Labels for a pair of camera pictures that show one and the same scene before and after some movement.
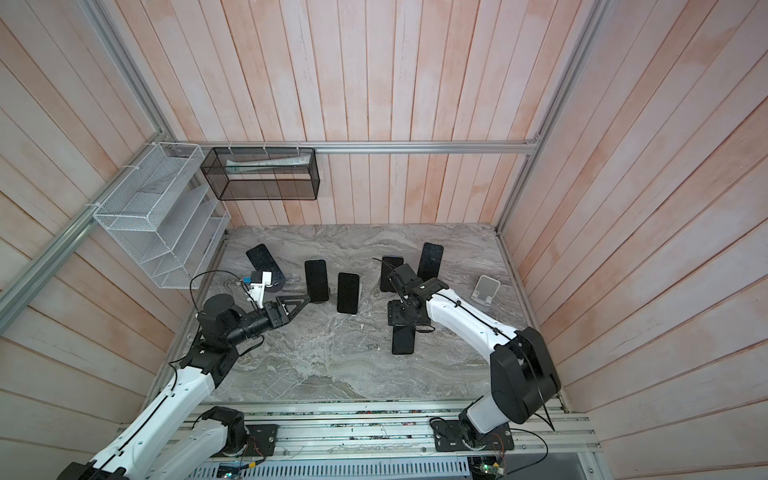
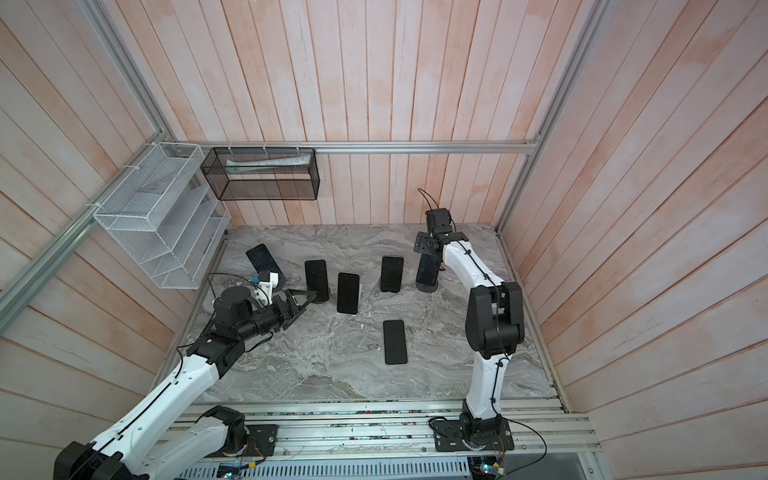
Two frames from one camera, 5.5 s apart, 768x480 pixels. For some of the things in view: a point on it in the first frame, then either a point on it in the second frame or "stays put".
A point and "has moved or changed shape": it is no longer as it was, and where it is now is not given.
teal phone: [347, 293] stays put
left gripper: [277, 314] stays put
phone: [403, 340] has moved or changed shape
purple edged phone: [430, 262] stays put
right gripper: [394, 314] to [422, 242]
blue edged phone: [389, 264] stays put
